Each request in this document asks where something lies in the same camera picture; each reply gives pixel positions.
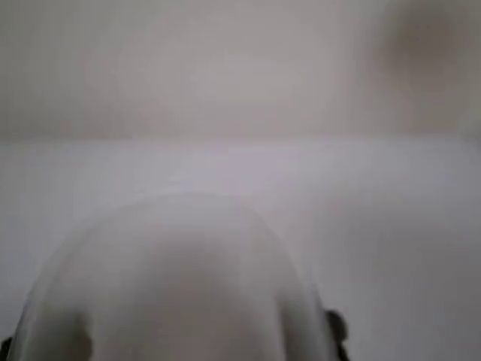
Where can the small translucent plastic cup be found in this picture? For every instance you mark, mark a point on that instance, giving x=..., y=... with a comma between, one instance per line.
x=169, y=286

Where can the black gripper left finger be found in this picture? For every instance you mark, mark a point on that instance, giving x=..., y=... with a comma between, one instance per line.
x=5, y=351

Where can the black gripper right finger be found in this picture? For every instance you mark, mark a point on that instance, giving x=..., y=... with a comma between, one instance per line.
x=338, y=331

